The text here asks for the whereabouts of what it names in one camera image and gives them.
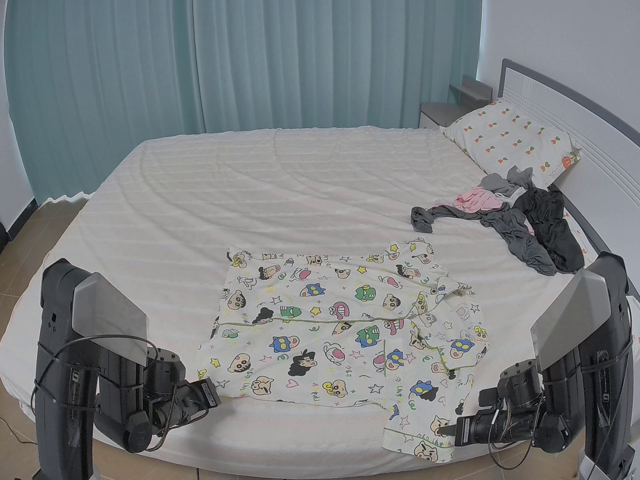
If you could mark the blue-green curtain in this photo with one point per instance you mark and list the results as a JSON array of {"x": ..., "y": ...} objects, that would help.
[{"x": 260, "y": 48}]

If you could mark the pile of clothes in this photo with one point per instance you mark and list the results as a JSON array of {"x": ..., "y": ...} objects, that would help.
[{"x": 520, "y": 228}]

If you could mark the grey bedside table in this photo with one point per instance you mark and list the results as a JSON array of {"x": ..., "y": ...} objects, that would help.
[{"x": 445, "y": 112}]

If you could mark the bed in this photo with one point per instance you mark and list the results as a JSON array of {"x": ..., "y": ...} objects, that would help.
[{"x": 310, "y": 183}]

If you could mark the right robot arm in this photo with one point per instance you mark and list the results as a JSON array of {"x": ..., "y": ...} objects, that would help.
[{"x": 595, "y": 358}]

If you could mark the white printed pyjama top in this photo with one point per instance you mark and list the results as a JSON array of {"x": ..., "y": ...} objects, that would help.
[{"x": 320, "y": 328}]

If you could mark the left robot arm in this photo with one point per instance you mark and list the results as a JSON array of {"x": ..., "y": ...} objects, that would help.
[{"x": 65, "y": 368}]

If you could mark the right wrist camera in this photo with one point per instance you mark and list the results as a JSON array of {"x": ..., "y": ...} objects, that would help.
[{"x": 489, "y": 400}]

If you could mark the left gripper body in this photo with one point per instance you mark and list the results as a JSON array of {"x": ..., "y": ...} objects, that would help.
[{"x": 192, "y": 400}]

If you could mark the white printed pillow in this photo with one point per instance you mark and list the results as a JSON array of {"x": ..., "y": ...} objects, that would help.
[{"x": 510, "y": 135}]

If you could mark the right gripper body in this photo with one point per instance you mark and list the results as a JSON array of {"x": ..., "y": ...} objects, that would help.
[{"x": 482, "y": 429}]

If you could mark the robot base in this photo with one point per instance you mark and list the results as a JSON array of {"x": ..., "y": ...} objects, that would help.
[{"x": 590, "y": 468}]

